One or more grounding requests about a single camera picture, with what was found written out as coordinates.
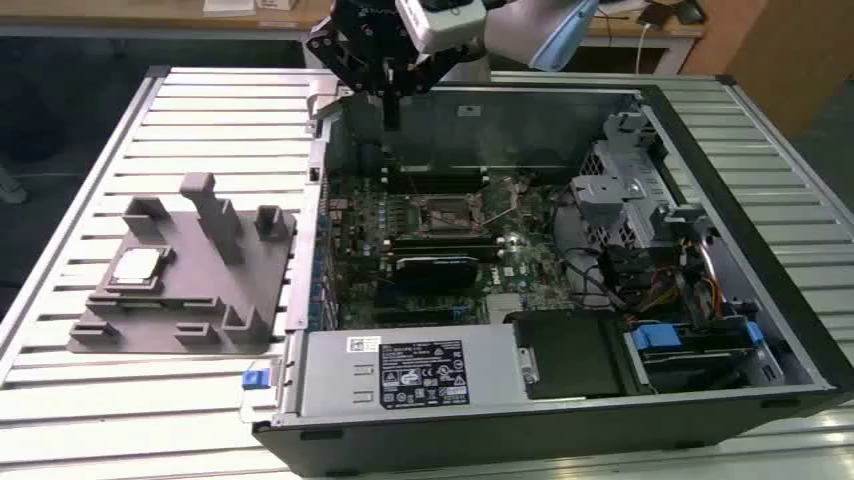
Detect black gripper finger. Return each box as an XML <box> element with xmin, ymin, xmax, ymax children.
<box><xmin>392</xmin><ymin>43</ymin><xmax>469</xmax><ymax>132</ymax></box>
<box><xmin>305</xmin><ymin>20</ymin><xmax>394</xmax><ymax>132</ymax></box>

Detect metal socket cover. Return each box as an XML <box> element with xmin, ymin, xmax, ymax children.
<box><xmin>474</xmin><ymin>172</ymin><xmax>536</xmax><ymax>225</ymax></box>

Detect silver CPU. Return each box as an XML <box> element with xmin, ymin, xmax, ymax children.
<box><xmin>109</xmin><ymin>246</ymin><xmax>167</xmax><ymax>286</ymax></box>

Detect black power adapter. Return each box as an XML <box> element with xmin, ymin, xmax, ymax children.
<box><xmin>636</xmin><ymin>3</ymin><xmax>677</xmax><ymax>27</ymax></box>

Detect grey metal drive cage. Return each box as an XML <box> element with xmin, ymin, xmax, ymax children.
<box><xmin>566</xmin><ymin>112</ymin><xmax>713</xmax><ymax>254</ymax></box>

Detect wooden desk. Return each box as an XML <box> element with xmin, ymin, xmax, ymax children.
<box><xmin>0</xmin><ymin>0</ymin><xmax>711</xmax><ymax>76</ymax></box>

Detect green motherboard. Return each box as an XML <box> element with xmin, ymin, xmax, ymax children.
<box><xmin>324</xmin><ymin>164</ymin><xmax>580</xmax><ymax>331</ymax></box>

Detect black computer mouse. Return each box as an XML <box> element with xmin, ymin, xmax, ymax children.
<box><xmin>675</xmin><ymin>0</ymin><xmax>708</xmax><ymax>25</ymax></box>

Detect black graphics card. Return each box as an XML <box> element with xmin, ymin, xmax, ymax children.
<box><xmin>392</xmin><ymin>253</ymin><xmax>481</xmax><ymax>294</ymax></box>

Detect silver chipset heatsink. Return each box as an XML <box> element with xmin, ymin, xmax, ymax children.
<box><xmin>485</xmin><ymin>293</ymin><xmax>530</xmax><ymax>324</ymax></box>

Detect grey parts rack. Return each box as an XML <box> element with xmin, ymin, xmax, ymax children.
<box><xmin>66</xmin><ymin>171</ymin><xmax>301</xmax><ymax>357</ymax></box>

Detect wooden cabinet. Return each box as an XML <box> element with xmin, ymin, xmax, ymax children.
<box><xmin>680</xmin><ymin>0</ymin><xmax>854</xmax><ymax>139</ymax></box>

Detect green RAM stick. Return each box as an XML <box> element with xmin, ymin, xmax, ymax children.
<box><xmin>114</xmin><ymin>298</ymin><xmax>217</xmax><ymax>308</ymax></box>

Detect grey chair leg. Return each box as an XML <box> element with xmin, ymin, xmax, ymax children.
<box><xmin>0</xmin><ymin>162</ymin><xmax>33</xmax><ymax>205</ymax></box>

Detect black plastic shroud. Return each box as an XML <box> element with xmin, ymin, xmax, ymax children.
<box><xmin>514</xmin><ymin>309</ymin><xmax>633</xmax><ymax>401</ymax></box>

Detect grey power supply unit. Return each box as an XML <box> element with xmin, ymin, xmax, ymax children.
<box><xmin>293</xmin><ymin>327</ymin><xmax>529</xmax><ymax>419</ymax></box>

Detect blue disk carrier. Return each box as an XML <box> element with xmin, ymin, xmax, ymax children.
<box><xmin>630</xmin><ymin>321</ymin><xmax>765</xmax><ymax>354</ymax></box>

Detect black PC case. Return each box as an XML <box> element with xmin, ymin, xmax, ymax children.
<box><xmin>238</xmin><ymin>74</ymin><xmax>854</xmax><ymax>479</ymax></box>

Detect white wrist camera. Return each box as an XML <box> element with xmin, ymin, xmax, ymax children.
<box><xmin>394</xmin><ymin>0</ymin><xmax>486</xmax><ymax>54</ymax></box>

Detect white cable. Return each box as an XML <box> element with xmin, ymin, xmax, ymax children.
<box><xmin>632</xmin><ymin>20</ymin><xmax>654</xmax><ymax>75</ymax></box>

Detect yellow wire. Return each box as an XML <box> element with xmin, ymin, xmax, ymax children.
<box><xmin>630</xmin><ymin>237</ymin><xmax>696</xmax><ymax>324</ymax></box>

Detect orange wire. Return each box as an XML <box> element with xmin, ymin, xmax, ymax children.
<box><xmin>650</xmin><ymin>264</ymin><xmax>728</xmax><ymax>314</ymax></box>

